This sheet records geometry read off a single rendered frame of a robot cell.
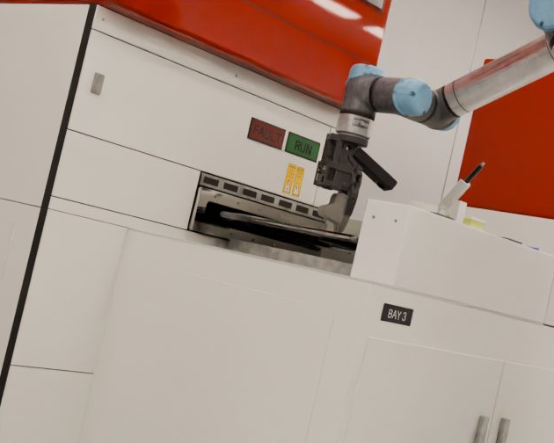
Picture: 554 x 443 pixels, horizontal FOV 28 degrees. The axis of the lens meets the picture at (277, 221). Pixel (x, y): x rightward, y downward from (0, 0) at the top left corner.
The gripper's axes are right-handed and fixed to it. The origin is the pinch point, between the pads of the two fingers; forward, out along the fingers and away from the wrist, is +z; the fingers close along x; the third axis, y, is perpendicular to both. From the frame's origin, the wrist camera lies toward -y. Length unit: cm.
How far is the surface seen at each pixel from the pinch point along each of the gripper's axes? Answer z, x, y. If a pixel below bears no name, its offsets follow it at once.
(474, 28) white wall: -135, -303, -150
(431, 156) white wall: -63, -296, -140
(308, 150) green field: -18.3, -28.3, 2.6
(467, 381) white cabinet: 23.2, 31.3, -20.4
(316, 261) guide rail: 7.3, 6.5, 5.8
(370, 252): 4.3, 41.9, 8.1
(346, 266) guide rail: 7.1, 13.1, 1.7
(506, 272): 1.2, 27.7, -25.4
